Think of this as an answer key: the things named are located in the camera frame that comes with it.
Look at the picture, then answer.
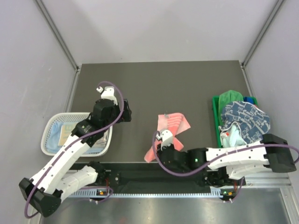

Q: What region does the green plastic bin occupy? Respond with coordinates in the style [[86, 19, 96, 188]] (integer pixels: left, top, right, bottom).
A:
[[212, 96, 258, 147]]

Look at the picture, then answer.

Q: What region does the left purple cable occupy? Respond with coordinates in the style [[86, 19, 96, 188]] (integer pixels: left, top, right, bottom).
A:
[[24, 81, 125, 219]]

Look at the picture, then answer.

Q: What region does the blue towel in bin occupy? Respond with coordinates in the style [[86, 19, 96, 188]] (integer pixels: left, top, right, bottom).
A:
[[243, 97, 255, 105]]

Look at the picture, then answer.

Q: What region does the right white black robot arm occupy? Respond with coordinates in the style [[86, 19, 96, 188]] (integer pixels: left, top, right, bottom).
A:
[[151, 133, 299, 187]]

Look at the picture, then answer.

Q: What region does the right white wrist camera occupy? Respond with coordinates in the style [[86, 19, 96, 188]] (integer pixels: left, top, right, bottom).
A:
[[156, 129, 174, 148]]

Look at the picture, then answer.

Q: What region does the right aluminium frame post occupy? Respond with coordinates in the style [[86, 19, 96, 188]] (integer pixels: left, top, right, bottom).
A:
[[240, 0, 287, 68]]

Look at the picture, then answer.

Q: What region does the white mint towel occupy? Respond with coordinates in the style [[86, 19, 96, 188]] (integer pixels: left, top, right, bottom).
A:
[[220, 124, 246, 148]]

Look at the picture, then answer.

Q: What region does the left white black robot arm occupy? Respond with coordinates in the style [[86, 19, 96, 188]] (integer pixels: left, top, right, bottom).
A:
[[19, 99, 132, 217]]

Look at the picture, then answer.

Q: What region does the left aluminium frame post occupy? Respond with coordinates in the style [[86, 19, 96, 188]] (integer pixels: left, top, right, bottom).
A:
[[34, 0, 81, 70]]

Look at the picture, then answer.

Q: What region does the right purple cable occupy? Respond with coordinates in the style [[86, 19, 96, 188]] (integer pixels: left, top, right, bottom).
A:
[[152, 130, 299, 203]]

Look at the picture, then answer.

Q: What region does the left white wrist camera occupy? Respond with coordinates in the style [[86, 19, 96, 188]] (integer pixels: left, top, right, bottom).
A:
[[96, 86, 117, 105]]

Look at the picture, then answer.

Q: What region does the blue white patterned towel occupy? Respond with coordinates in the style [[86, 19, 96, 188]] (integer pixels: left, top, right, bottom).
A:
[[218, 101, 271, 144]]

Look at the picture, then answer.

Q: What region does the aluminium frame post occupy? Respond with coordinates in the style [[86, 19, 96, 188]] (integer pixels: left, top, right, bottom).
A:
[[34, 0, 81, 70], [240, 0, 287, 68]]

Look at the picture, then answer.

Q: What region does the white perforated plastic basket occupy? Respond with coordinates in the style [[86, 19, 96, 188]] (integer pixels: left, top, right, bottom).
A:
[[41, 112, 113, 157]]

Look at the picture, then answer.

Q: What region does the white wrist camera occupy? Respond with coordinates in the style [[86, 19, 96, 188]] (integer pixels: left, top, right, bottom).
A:
[[156, 129, 174, 148], [96, 86, 117, 105]]

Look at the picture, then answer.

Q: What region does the purple cable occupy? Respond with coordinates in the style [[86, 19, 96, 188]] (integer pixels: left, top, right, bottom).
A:
[[152, 130, 299, 203], [24, 81, 125, 219]]

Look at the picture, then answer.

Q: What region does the cream lettered folded towel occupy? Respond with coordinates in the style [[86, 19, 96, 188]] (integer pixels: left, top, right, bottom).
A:
[[58, 122, 77, 147]]

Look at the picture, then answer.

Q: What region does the pink bunny towel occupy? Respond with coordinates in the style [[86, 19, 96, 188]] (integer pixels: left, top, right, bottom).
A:
[[144, 112, 191, 163]]

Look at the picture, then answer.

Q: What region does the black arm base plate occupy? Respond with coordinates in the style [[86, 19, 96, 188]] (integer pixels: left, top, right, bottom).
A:
[[95, 162, 241, 193]]

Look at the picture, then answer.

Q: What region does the green towel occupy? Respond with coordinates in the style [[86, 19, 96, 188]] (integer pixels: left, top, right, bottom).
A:
[[218, 90, 243, 125]]

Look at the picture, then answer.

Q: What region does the grey slotted cable duct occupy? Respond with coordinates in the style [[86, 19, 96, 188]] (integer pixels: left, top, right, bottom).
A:
[[69, 188, 235, 198]]

